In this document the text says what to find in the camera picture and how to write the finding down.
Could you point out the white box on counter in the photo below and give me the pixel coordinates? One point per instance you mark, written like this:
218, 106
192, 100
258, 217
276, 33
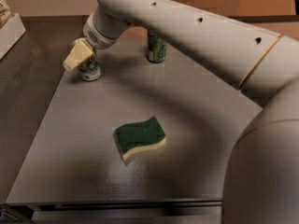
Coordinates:
10, 33

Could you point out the dark side counter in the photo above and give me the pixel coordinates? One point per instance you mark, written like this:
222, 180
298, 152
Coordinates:
29, 75

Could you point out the green and yellow sponge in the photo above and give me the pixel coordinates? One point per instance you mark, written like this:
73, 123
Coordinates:
138, 137

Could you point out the white 7up can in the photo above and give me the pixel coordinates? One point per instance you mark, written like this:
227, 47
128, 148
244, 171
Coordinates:
91, 71

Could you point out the green soda can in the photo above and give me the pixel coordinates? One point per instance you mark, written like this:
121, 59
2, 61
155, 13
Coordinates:
156, 48

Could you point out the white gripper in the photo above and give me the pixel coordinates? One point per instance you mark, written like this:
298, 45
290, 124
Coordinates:
95, 37

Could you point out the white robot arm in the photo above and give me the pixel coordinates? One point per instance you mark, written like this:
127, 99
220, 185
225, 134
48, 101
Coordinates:
262, 179

